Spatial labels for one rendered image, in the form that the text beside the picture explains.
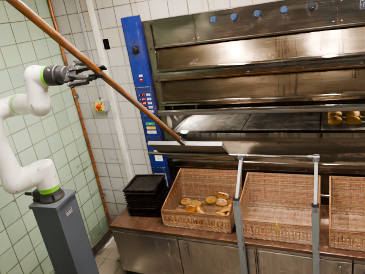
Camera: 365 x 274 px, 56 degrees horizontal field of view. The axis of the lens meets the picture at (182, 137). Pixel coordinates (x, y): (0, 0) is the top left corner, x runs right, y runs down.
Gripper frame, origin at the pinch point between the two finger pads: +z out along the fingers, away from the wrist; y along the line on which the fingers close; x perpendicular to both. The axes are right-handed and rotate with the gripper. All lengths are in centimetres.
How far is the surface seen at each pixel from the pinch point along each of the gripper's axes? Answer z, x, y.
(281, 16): 64, -89, -84
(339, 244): 99, -141, 54
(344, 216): 104, -169, 33
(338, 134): 100, -142, -20
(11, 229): -124, -91, 72
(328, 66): 93, -111, -57
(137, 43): -45, -91, -78
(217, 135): 11, -144, -20
